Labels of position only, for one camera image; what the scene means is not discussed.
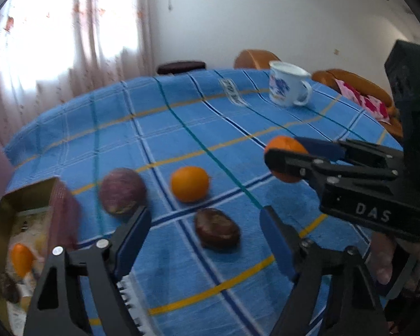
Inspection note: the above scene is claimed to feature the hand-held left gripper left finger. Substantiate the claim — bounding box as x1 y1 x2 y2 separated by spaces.
24 206 152 336

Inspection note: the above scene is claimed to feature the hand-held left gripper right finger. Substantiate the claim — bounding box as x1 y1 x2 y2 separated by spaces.
259 206 387 336

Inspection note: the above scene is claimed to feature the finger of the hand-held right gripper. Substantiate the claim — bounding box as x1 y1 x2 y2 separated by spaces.
296 136 405 169
264 149 400 190

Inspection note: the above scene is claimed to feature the small orange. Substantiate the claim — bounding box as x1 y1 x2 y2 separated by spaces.
10 243 36 276
265 135 309 183

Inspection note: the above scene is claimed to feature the wrinkled dark passion fruit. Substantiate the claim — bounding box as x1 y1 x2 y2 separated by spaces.
194 207 241 249
0 273 22 303

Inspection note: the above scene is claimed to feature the golden tin box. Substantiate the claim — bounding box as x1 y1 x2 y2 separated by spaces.
0 177 81 335

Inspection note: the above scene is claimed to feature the person's right hand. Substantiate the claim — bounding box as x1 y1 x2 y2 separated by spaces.
371 233 395 286

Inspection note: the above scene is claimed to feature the round purple passion fruit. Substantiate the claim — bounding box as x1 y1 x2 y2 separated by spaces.
99 168 148 218

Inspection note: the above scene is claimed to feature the pink patterned cloth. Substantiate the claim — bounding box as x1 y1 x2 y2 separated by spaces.
336 79 389 120

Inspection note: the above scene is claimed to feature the white mug with blue print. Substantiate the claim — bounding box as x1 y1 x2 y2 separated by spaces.
268 61 313 107

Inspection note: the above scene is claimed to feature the wooden chair with cushion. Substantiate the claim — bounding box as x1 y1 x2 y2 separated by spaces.
311 69 405 137

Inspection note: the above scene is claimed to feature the large orange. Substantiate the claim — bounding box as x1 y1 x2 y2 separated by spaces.
170 166 211 204

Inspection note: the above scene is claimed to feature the blue checked tablecloth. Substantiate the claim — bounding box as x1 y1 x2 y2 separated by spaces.
0 68 407 336

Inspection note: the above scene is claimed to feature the orange chair back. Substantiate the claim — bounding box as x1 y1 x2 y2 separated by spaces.
234 49 281 70

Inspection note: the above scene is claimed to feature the dark round stool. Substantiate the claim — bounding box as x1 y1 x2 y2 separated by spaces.
156 61 206 76

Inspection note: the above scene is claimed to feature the sheer floral curtain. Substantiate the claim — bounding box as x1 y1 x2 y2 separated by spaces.
0 0 155 148

